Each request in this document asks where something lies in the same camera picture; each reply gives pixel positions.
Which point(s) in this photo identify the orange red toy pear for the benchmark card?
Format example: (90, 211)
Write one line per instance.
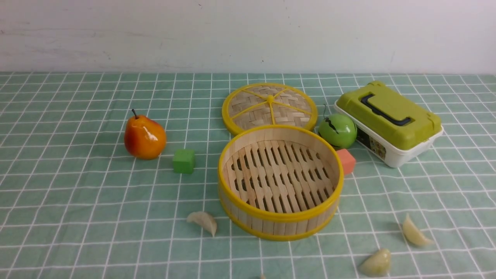
(144, 138)

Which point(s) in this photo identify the green toy apple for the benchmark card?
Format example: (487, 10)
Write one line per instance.
(338, 130)

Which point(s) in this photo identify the woven bamboo steamer lid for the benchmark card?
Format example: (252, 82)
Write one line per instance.
(263, 104)

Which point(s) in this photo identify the green checkered tablecloth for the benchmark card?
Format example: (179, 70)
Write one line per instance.
(76, 205)

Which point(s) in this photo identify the green foam cube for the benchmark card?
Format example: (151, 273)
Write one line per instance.
(183, 161)

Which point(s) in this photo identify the bamboo steamer tray yellow rim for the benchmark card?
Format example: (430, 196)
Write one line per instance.
(280, 183)

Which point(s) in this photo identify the pale green dumpling front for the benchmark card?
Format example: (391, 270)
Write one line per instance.
(377, 265)

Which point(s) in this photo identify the white dumpling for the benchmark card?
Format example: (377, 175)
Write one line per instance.
(203, 219)
(413, 234)

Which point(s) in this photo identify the green white lunch box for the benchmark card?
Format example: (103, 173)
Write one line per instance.
(391, 126)

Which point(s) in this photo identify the orange foam cube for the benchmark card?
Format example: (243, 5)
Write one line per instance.
(347, 160)

